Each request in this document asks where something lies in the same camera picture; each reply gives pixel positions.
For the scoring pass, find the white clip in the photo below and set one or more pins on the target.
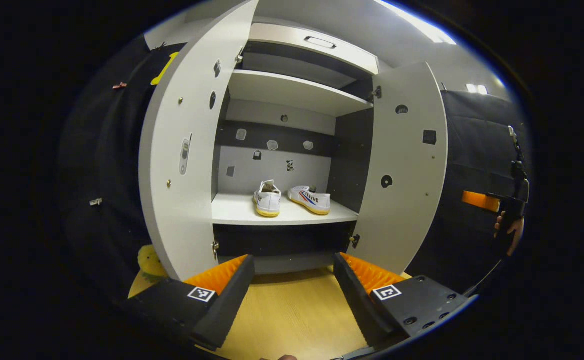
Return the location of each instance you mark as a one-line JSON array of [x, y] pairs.
[[95, 201]]

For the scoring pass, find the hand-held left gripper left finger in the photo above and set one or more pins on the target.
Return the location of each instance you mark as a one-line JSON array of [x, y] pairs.
[[229, 302]]

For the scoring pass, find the white cabinet door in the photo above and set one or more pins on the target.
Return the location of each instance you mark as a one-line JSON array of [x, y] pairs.
[[182, 225], [402, 225]]

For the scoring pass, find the white canvas shoe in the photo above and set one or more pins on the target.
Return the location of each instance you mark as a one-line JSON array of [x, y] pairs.
[[268, 202], [317, 202]]

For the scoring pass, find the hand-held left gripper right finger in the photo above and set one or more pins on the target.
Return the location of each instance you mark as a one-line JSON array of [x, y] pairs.
[[359, 305]]

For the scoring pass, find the small ceiling light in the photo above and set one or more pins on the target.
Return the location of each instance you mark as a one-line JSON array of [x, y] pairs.
[[477, 89]]

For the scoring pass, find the red clip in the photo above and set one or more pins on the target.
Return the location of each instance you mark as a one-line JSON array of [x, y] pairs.
[[119, 86]]

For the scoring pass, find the black backdrop cloth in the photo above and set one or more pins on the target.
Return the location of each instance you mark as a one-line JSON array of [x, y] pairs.
[[102, 150]]

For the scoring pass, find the white cabinet drawer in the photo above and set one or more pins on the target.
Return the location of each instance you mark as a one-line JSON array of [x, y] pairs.
[[282, 37]]

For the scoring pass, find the yellow plush toy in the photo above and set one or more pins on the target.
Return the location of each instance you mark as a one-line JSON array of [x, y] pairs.
[[149, 260]]

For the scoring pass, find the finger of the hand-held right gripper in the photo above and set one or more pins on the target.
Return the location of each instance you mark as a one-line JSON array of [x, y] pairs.
[[479, 201]]

